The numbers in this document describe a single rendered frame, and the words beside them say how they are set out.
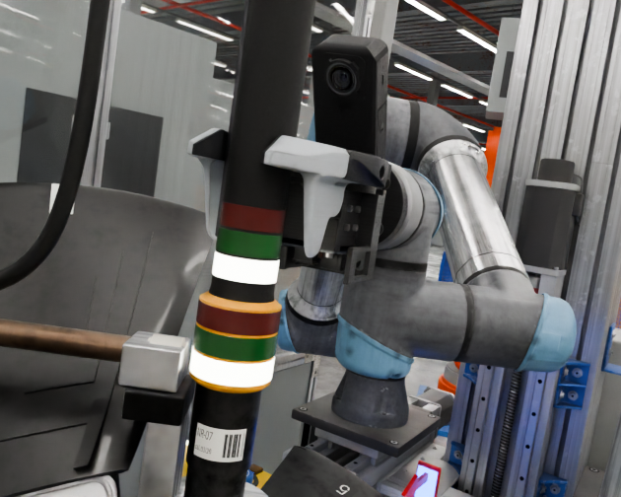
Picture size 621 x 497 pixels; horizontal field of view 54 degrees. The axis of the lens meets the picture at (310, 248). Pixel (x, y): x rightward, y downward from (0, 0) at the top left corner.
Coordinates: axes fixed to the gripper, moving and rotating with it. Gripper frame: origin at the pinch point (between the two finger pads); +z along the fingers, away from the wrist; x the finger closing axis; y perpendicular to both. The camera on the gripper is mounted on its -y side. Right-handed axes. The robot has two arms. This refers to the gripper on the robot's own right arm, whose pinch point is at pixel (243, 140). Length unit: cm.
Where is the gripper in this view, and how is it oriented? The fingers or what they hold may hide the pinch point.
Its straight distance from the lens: 30.4
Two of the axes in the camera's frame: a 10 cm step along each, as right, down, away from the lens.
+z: -3.9, 0.2, -9.2
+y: -1.4, 9.9, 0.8
